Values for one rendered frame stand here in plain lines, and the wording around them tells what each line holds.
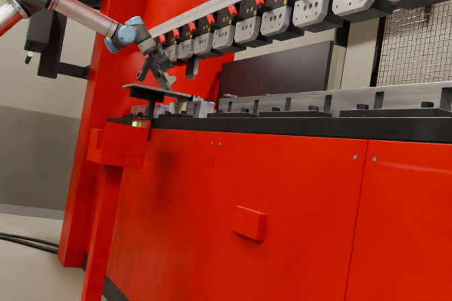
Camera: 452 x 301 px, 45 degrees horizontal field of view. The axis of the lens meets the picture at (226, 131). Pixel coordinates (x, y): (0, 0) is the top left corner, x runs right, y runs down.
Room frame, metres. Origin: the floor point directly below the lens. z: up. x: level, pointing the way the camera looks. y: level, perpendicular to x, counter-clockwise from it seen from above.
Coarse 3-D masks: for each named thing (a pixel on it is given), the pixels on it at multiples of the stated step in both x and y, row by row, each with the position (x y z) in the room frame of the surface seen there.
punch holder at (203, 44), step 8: (216, 16) 2.25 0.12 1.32; (200, 24) 2.35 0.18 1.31; (208, 24) 2.27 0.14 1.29; (216, 24) 2.25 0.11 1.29; (200, 32) 2.33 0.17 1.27; (208, 32) 2.26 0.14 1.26; (200, 40) 2.32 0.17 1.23; (208, 40) 2.24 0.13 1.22; (200, 48) 2.30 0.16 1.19; (208, 48) 2.25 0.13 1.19; (208, 56) 2.37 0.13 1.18; (216, 56) 2.34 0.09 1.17
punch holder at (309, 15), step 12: (300, 0) 1.63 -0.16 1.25; (312, 0) 1.56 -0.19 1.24; (324, 0) 1.52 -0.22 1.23; (300, 12) 1.61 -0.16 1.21; (312, 12) 1.55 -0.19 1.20; (324, 12) 1.52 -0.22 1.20; (300, 24) 1.61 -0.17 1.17; (312, 24) 1.59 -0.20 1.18; (324, 24) 1.57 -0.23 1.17; (336, 24) 1.55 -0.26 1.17
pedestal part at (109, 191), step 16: (112, 176) 2.01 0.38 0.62; (112, 192) 2.01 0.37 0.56; (96, 208) 2.05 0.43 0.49; (112, 208) 2.02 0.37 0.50; (96, 224) 2.01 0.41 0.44; (112, 224) 2.02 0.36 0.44; (96, 240) 2.00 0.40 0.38; (96, 256) 2.01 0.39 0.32; (96, 272) 2.01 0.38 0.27; (96, 288) 2.01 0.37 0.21
